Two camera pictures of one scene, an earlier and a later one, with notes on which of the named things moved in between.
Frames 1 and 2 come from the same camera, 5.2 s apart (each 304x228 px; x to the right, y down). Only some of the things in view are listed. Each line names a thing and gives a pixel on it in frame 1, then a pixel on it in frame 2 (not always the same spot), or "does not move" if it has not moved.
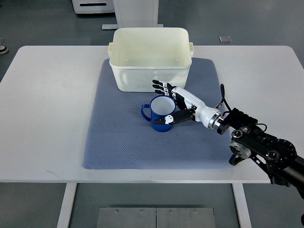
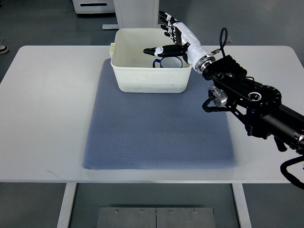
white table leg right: [242, 210] does not move
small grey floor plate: [225, 39] does not move
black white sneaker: [4, 50] does not move
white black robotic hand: [190, 107] to [186, 44]
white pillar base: [135, 14] does not move
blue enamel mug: [160, 106] to [169, 62]
